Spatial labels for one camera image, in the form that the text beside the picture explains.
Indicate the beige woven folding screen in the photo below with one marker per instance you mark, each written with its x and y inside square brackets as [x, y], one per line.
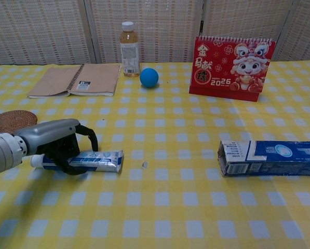
[40, 31]

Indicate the clear bottle with yellow drink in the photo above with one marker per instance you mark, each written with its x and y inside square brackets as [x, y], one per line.
[130, 54]

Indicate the blue ball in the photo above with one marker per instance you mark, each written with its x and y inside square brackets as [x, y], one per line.
[149, 77]

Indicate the red 2026 desk calendar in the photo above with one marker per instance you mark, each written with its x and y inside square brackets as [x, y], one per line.
[222, 67]

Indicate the blue and white toothpaste tube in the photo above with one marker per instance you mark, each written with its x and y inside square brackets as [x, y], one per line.
[102, 160]

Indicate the brown woven round coaster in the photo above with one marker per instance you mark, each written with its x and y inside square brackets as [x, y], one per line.
[12, 119]

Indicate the brown spiral notebook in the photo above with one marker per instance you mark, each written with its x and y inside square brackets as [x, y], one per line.
[97, 79]

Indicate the small white paper scrap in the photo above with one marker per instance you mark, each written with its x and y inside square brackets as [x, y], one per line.
[144, 165]

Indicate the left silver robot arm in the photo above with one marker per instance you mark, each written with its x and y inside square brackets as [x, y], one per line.
[1, 153]

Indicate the left grey and black robot hand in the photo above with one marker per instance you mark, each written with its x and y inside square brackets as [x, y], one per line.
[48, 132]

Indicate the blue toothpaste box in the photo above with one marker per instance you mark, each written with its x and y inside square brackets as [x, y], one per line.
[269, 158]

